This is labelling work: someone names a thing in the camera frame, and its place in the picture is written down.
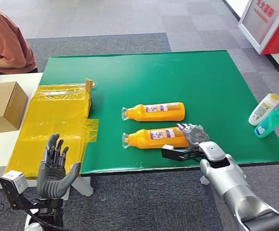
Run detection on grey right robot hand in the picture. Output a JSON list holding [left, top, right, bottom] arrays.
[[176, 123, 210, 151]]

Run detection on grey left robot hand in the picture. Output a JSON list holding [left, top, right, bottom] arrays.
[[36, 133, 81, 200]]

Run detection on orange bottle with clear cap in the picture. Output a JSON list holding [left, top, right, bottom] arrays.
[[121, 102, 185, 122], [121, 127, 189, 150]]

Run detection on white bottle with yellow cap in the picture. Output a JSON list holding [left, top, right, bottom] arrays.
[[248, 93, 279, 127]]

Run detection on teal translucent bottle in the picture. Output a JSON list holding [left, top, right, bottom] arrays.
[[254, 108, 279, 139]]

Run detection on yellow plastic sheet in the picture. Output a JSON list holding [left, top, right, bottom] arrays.
[[4, 83, 100, 179]]

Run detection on green table mat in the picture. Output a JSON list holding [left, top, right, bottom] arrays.
[[39, 50, 279, 176]]

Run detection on brown cardboard box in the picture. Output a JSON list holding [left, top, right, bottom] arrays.
[[0, 81, 29, 135]]

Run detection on small cardboard piece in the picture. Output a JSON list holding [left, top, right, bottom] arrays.
[[85, 78, 94, 96]]

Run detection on red and white cabinet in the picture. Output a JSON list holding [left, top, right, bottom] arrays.
[[237, 0, 279, 55]]

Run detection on person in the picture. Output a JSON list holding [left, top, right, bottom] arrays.
[[0, 1, 39, 76]]

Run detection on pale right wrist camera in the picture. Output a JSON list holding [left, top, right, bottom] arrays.
[[161, 144, 200, 162]]

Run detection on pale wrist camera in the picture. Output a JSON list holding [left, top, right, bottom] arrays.
[[161, 144, 200, 162], [2, 170, 29, 194]]

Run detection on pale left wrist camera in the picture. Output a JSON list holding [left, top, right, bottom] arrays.
[[2, 170, 29, 194]]

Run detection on black left camera bracket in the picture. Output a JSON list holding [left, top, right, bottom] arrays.
[[0, 177, 63, 212]]

